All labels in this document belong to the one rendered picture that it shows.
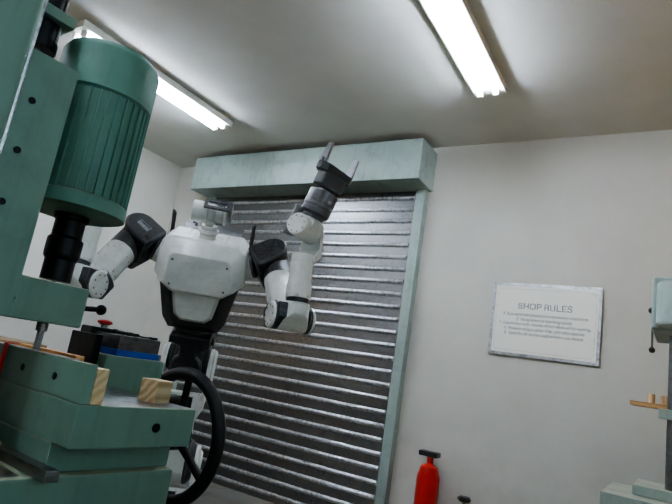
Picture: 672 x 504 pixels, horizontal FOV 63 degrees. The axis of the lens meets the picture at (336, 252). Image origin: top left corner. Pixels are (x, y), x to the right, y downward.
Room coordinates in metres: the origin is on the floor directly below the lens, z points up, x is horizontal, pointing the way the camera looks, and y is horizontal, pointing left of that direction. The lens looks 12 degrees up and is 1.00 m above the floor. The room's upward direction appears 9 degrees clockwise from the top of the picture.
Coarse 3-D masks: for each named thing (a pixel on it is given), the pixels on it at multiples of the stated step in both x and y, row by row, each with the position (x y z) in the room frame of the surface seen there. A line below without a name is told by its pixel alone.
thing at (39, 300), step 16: (32, 288) 0.90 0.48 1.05; (48, 288) 0.92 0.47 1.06; (64, 288) 0.95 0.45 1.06; (80, 288) 0.97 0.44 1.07; (16, 304) 0.89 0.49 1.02; (32, 304) 0.91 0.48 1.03; (48, 304) 0.93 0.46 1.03; (64, 304) 0.95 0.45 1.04; (80, 304) 0.97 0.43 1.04; (32, 320) 0.92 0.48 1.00; (48, 320) 0.94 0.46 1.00; (64, 320) 0.96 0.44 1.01; (80, 320) 0.98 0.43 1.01
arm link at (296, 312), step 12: (300, 264) 1.50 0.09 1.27; (312, 264) 1.52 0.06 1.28; (300, 276) 1.50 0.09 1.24; (288, 288) 1.51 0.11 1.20; (300, 288) 1.49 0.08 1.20; (288, 300) 1.51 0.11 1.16; (300, 300) 1.50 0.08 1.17; (288, 312) 1.50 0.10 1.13; (300, 312) 1.50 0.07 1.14; (276, 324) 1.51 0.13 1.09; (288, 324) 1.52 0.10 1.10; (300, 324) 1.53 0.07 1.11
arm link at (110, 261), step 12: (108, 252) 1.55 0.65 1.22; (120, 252) 1.57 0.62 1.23; (132, 252) 1.61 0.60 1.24; (96, 264) 1.52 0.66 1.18; (108, 264) 1.53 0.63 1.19; (120, 264) 1.57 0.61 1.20; (96, 276) 1.45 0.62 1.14; (108, 276) 1.50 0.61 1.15; (96, 288) 1.46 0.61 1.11; (108, 288) 1.52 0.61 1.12
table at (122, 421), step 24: (0, 384) 0.92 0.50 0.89; (0, 408) 0.91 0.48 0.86; (24, 408) 0.87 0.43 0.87; (48, 408) 0.83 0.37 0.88; (72, 408) 0.79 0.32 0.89; (96, 408) 0.80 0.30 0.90; (120, 408) 0.83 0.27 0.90; (144, 408) 0.87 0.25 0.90; (168, 408) 0.91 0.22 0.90; (48, 432) 0.82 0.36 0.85; (72, 432) 0.78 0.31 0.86; (96, 432) 0.81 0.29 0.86; (120, 432) 0.84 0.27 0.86; (144, 432) 0.87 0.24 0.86; (168, 432) 0.91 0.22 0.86
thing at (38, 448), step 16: (0, 432) 0.90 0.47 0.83; (16, 432) 0.87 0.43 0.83; (16, 448) 0.86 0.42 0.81; (32, 448) 0.84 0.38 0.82; (48, 448) 0.81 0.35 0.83; (64, 448) 0.83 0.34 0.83; (112, 448) 0.89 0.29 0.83; (128, 448) 0.91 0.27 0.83; (144, 448) 0.93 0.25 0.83; (160, 448) 0.96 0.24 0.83; (48, 464) 0.81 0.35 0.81; (64, 464) 0.83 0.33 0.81; (80, 464) 0.85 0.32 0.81; (96, 464) 0.87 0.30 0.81; (112, 464) 0.89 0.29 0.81; (128, 464) 0.92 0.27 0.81; (144, 464) 0.94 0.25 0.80; (160, 464) 0.97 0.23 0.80
